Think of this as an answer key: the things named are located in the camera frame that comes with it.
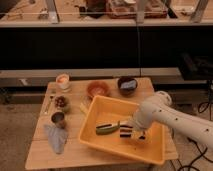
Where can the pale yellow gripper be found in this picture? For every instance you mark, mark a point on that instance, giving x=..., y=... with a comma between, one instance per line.
x=139, y=136

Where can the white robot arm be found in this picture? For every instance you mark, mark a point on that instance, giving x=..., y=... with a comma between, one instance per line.
x=158, y=108

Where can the yellow plastic tray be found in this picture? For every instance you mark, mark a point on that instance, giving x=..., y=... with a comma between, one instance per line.
x=105, y=110

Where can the dark bowl with cloth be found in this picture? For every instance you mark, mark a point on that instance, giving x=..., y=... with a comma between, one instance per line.
x=127, y=85

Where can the orange bowl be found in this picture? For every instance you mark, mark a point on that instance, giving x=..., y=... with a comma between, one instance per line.
x=97, y=88

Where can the small yellow wooden piece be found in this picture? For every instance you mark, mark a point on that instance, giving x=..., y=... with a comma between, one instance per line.
x=83, y=108

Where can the blue grey cloth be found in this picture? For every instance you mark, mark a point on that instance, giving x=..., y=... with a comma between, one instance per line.
x=57, y=138

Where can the metal can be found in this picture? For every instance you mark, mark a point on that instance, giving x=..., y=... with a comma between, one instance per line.
x=58, y=118

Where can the pink white cup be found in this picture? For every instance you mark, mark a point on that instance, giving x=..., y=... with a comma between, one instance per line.
x=63, y=81

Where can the metal spoon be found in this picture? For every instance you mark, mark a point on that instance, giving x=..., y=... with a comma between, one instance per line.
x=48, y=105

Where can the long wooden shelf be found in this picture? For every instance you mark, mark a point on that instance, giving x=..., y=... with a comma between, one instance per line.
x=105, y=13

